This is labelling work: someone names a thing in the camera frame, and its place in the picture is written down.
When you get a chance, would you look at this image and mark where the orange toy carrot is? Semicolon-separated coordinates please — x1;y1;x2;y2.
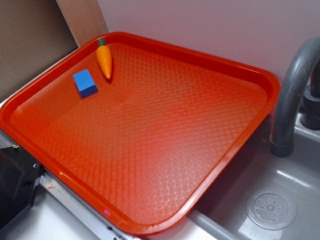
96;38;113;80

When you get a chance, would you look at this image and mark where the orange plastic tray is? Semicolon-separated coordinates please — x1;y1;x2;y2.
0;32;280;236

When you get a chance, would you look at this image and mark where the blue rectangular block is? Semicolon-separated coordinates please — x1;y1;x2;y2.
72;69;98;98

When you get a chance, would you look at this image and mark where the grey toy faucet spout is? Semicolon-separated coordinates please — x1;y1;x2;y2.
270;37;320;157

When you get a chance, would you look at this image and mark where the light wooden board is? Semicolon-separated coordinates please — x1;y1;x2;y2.
56;0;109;47

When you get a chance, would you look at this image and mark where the grey plastic sink basin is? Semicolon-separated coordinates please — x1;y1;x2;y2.
189;118;320;240

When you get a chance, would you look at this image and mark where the brown cardboard panel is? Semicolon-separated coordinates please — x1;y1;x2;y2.
0;0;78;101

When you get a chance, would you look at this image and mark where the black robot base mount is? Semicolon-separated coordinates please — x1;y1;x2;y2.
0;145;44;232

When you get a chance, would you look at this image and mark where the dark grey faucet handle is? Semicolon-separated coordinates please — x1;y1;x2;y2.
300;63;320;130

